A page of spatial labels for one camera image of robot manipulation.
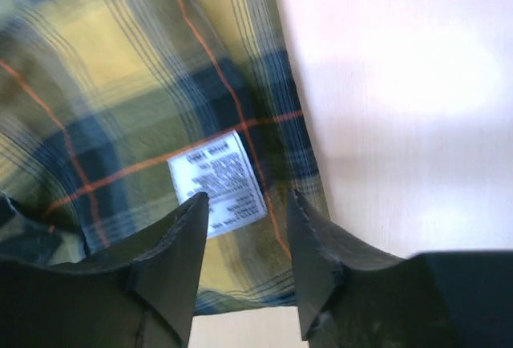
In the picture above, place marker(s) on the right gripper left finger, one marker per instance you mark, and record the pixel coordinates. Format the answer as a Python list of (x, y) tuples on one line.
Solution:
[(138, 292)]

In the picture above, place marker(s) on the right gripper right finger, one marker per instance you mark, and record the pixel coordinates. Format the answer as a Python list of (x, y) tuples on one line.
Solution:
[(351, 294)]

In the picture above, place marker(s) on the yellow plaid long sleeve shirt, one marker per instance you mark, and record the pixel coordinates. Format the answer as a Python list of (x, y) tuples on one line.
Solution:
[(114, 111)]

